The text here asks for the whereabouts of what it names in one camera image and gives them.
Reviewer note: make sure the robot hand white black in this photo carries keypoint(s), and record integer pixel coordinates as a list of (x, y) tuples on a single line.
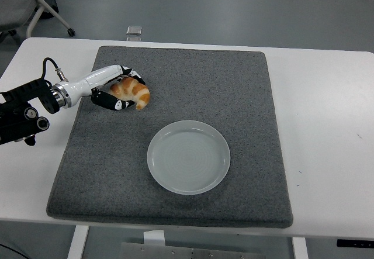
[(93, 79)]

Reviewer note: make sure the orange croissant bread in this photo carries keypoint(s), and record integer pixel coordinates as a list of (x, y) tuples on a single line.
[(137, 91)]

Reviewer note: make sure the small clear plastic box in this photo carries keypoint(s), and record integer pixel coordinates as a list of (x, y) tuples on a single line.
[(134, 30)]

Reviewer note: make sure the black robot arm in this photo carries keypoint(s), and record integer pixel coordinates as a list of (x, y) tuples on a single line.
[(20, 115)]

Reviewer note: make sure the pale grey round plate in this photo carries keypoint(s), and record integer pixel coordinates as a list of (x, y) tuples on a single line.
[(188, 158)]

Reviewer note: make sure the grey metal plate with screws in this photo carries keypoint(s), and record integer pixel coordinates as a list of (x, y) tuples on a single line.
[(190, 253)]

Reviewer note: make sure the grey felt mat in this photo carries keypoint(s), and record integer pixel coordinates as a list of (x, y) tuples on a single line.
[(190, 80)]

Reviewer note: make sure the grey office chair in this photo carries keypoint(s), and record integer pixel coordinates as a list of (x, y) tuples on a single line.
[(14, 4)]

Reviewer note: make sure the white table leg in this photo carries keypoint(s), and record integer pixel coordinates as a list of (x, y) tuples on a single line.
[(78, 241), (300, 248)]

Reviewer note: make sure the black table control panel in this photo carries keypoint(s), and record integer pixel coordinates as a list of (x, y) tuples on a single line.
[(355, 243)]

